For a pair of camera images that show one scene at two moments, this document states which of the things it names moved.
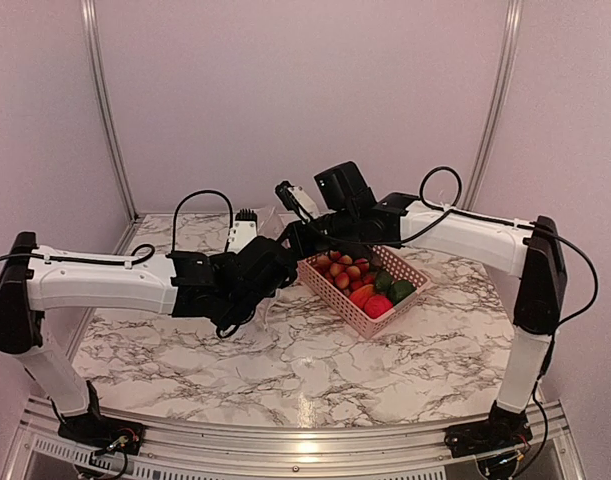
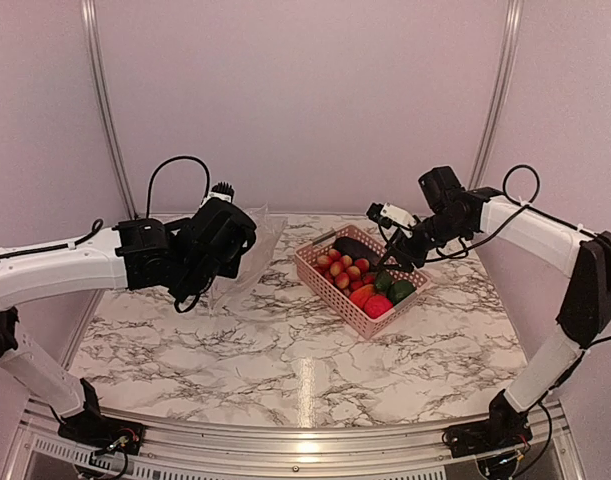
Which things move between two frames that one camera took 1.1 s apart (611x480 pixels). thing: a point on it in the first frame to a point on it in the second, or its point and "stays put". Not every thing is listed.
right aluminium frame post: x=511 y=45 stays put
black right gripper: x=302 y=245 to x=402 y=248
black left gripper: x=218 y=261 to x=230 y=267
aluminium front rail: x=38 y=451 stays put
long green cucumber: x=383 y=281 stays put
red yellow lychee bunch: x=344 y=272 stays put
